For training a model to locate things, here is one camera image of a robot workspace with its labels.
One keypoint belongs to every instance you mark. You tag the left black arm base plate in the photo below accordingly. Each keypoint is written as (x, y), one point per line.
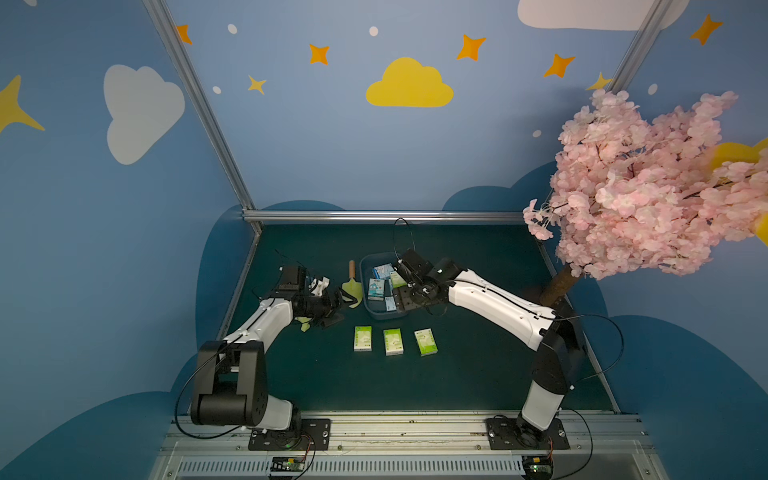
(311, 434)

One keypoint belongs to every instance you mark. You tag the aluminium front rail frame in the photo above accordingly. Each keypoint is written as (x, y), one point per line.
(418, 444)

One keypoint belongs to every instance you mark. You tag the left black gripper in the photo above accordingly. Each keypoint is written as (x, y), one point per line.
(330, 303)

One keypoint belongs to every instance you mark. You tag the green rake wooden handle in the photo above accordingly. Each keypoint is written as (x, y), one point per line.
(305, 323)

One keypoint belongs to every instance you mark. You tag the left green circuit board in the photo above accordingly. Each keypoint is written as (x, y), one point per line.
(291, 466)

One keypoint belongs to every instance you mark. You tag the green pocket tissue pack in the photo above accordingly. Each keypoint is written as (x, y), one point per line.
(393, 342)
(396, 280)
(426, 342)
(362, 339)

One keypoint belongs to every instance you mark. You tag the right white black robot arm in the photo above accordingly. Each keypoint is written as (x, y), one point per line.
(558, 343)

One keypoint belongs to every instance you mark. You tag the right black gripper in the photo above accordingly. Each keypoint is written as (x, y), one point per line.
(411, 294)

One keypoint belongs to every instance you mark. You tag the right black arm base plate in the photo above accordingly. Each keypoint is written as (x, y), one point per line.
(504, 433)

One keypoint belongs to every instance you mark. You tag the green trowel wooden handle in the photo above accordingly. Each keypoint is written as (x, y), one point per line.
(352, 289)

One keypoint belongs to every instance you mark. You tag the pink blossom artificial tree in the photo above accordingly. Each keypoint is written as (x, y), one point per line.
(629, 193)

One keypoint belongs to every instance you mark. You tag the blue plastic storage box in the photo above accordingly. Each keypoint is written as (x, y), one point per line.
(381, 301)

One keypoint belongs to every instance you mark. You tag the green circuit board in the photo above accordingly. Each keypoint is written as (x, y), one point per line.
(537, 468)
(291, 466)

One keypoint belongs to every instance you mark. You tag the right green circuit board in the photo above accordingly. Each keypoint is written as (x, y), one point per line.
(537, 468)

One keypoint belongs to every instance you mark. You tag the blue pocket tissue pack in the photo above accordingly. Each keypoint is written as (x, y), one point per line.
(376, 289)
(390, 304)
(383, 272)

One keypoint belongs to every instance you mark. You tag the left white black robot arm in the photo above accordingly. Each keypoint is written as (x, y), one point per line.
(230, 385)

